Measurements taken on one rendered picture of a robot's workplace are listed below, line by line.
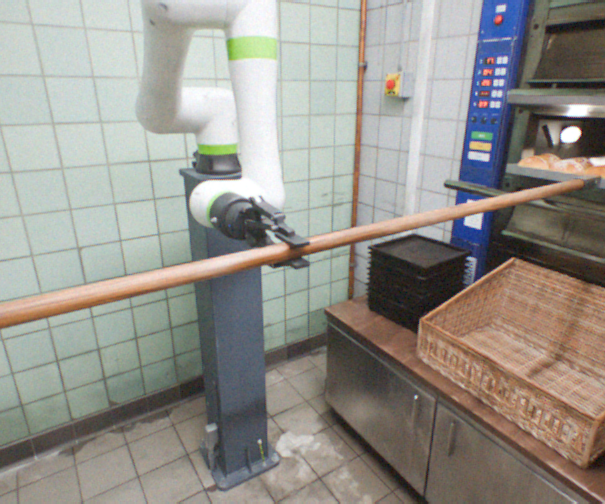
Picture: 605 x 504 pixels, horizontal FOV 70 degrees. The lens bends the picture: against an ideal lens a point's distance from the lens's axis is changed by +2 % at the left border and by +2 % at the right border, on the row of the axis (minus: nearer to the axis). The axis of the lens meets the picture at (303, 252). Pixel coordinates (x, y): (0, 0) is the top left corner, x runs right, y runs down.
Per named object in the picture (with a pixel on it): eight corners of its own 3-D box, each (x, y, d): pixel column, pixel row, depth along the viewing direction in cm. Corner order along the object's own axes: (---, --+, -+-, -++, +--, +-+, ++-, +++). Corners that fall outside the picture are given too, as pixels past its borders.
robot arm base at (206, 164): (179, 164, 150) (177, 146, 148) (219, 160, 157) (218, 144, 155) (205, 176, 129) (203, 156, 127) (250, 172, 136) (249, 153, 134)
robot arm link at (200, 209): (185, 224, 104) (180, 178, 100) (233, 216, 110) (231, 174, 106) (206, 240, 93) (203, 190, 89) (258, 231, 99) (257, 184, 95)
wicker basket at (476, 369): (500, 319, 173) (512, 255, 163) (673, 402, 128) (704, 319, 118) (412, 356, 149) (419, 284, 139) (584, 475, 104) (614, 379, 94)
